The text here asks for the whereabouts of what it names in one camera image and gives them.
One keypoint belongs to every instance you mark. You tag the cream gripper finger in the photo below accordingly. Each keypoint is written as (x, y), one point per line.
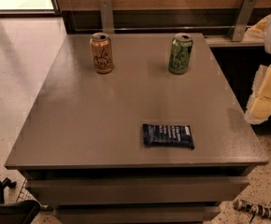
(259, 103)

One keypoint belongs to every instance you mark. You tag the orange LaCroix can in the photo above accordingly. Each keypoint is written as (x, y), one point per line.
(102, 53)

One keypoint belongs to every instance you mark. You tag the green LaCroix can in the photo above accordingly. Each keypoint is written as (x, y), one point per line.
(180, 54)

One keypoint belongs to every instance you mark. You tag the grey upper drawer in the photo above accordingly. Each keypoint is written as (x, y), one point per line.
(137, 190)

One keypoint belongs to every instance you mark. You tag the grey drawer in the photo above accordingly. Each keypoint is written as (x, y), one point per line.
(137, 190)
(140, 215)

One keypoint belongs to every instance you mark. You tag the dark blue snack wrapper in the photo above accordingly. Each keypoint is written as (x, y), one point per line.
(167, 136)

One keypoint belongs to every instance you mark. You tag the grey lower drawer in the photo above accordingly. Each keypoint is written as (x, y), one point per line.
(140, 215)

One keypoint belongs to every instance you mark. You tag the black chair part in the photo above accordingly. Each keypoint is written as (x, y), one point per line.
(22, 212)

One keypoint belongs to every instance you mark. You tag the right metal wall bracket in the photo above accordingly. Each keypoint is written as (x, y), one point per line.
(238, 29)

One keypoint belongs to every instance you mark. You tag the metal wall bracket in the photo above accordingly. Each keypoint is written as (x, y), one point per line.
(106, 13)
(238, 29)

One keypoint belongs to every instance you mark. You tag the left metal wall bracket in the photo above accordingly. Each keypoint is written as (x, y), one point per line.
(106, 13)

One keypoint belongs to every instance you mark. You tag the wire basket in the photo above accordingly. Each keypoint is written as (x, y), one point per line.
(25, 195)

